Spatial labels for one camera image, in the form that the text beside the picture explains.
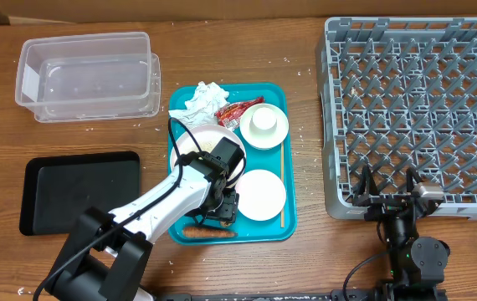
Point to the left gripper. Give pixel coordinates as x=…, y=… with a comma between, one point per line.
x=228, y=212

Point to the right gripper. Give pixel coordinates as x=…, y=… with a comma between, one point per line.
x=382, y=206

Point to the pink plastic bowl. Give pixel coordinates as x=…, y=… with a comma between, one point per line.
x=260, y=195

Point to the white plastic cup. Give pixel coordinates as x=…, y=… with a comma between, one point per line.
x=264, y=119

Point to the brown food scrap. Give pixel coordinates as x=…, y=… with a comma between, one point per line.
x=225, y=224

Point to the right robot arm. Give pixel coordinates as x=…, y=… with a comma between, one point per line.
x=417, y=263

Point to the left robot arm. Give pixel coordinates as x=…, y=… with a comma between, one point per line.
x=105, y=255

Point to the grey dishwasher rack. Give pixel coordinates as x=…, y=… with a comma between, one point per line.
x=399, y=93

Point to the orange carrot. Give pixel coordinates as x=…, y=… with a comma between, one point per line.
x=194, y=232

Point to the large white plate with rice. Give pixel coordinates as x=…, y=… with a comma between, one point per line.
x=207, y=136

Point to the wooden chopstick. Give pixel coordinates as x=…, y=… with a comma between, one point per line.
x=282, y=178

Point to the pale green bowl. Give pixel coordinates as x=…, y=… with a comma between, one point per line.
x=264, y=140

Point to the red snack wrapper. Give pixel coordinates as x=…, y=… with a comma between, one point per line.
x=229, y=116

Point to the teal plastic serving tray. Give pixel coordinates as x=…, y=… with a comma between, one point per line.
x=277, y=160

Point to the crumpled white tissue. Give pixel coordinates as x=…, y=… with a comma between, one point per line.
x=201, y=109

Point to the black tray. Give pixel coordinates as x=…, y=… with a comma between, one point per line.
x=58, y=189

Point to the clear plastic bin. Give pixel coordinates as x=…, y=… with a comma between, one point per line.
x=103, y=76

